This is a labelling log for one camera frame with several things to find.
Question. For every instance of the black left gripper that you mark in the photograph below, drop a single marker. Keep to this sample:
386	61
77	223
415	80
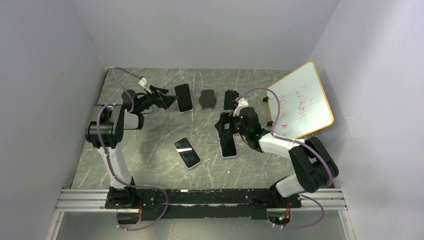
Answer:
167	100

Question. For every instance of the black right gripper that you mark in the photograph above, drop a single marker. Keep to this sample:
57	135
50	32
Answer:
225	118

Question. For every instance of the black phone lilac case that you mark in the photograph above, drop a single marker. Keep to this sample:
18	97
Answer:
228	146

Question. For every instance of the black phone grey case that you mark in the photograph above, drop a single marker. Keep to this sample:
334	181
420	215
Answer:
184	99

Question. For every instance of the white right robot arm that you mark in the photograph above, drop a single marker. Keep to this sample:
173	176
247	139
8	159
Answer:
313	166

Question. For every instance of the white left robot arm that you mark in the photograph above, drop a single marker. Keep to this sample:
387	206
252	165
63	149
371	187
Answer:
105	131

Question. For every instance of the black folding phone stand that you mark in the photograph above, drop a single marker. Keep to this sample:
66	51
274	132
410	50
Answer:
230	102

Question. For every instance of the round wooden black phone stand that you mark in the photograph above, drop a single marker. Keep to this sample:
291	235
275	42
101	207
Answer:
207	99

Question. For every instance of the white grey phone stand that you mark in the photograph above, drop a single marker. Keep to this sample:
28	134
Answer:
184	112

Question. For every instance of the black phone pink case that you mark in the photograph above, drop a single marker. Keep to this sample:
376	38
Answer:
187	153

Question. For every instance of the yellow framed whiteboard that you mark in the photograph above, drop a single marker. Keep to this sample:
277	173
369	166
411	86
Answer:
303	107

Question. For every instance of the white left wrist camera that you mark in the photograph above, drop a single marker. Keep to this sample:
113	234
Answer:
145	82

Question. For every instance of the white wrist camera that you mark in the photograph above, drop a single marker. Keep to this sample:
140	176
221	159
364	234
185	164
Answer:
241	104
145	82

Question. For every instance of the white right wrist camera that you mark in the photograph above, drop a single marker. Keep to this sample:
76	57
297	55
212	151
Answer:
241	104

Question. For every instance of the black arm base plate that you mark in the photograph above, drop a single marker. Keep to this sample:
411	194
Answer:
199	203

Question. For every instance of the aluminium frame rail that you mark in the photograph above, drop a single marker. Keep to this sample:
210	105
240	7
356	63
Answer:
81	200

